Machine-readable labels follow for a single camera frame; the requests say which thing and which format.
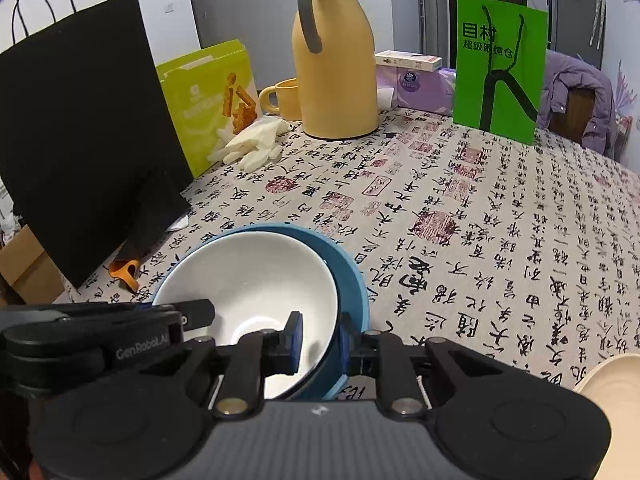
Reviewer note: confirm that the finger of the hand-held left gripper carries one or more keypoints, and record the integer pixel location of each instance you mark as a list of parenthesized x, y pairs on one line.
[(197, 314)]

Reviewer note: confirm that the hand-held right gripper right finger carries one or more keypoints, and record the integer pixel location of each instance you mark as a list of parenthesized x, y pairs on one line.
[(367, 355)]

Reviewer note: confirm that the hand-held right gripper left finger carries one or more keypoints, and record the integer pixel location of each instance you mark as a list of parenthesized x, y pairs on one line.
[(295, 344)]

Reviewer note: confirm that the white bowl with black rim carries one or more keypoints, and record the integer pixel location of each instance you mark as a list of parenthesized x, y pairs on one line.
[(250, 280)]

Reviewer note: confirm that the blue bowl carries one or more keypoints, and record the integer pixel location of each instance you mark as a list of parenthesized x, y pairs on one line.
[(350, 280)]

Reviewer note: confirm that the large ribbed cream plate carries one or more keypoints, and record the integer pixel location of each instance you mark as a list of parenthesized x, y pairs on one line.
[(617, 385)]

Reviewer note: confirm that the orange silicone piece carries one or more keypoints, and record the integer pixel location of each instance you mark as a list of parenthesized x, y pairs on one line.
[(122, 270)]

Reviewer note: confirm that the cardboard box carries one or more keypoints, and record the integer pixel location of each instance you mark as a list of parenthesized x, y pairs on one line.
[(25, 265)]

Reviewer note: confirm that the printed tablecloth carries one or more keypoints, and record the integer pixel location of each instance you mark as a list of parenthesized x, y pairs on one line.
[(500, 260)]

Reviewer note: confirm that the white rubber glove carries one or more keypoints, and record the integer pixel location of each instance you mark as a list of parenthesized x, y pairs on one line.
[(250, 142)]

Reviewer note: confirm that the lime green snack bag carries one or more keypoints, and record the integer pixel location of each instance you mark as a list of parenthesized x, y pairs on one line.
[(200, 110)]

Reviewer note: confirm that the black paper bag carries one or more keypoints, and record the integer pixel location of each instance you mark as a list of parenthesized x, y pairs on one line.
[(85, 135)]

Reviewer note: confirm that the yellow mug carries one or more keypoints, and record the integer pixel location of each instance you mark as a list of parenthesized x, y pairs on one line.
[(287, 100)]

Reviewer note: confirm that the yellow thermos jug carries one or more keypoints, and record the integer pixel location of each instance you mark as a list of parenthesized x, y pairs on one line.
[(335, 75)]

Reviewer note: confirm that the purple tissue pack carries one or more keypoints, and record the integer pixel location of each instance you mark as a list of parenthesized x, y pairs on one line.
[(420, 87)]

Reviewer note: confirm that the green paper bag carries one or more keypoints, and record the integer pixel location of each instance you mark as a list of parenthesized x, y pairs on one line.
[(470, 100)]

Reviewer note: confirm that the white flat box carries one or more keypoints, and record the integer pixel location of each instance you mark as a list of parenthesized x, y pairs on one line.
[(407, 60)]

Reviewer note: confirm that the wooden chair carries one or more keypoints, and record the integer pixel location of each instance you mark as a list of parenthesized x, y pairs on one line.
[(575, 115)]

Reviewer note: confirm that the purple jacket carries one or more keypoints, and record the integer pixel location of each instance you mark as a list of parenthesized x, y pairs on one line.
[(575, 75)]

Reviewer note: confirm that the grey refrigerator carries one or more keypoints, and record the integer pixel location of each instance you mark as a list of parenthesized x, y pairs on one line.
[(570, 25)]

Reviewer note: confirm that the folded hanging umbrella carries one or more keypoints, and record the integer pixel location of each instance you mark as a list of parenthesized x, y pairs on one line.
[(597, 15)]

